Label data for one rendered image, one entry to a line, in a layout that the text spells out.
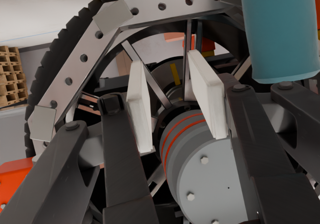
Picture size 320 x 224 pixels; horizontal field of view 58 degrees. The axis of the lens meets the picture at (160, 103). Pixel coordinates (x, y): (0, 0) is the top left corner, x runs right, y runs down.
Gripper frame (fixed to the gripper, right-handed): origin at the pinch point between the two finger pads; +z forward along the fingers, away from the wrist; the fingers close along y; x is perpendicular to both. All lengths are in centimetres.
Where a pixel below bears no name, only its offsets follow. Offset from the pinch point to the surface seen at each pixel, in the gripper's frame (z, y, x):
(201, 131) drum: 17.9, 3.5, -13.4
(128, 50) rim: 40.3, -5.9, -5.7
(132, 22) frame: 31.3, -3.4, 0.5
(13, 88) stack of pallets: 437, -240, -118
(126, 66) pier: 492, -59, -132
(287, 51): 18.4, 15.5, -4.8
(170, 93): 67, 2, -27
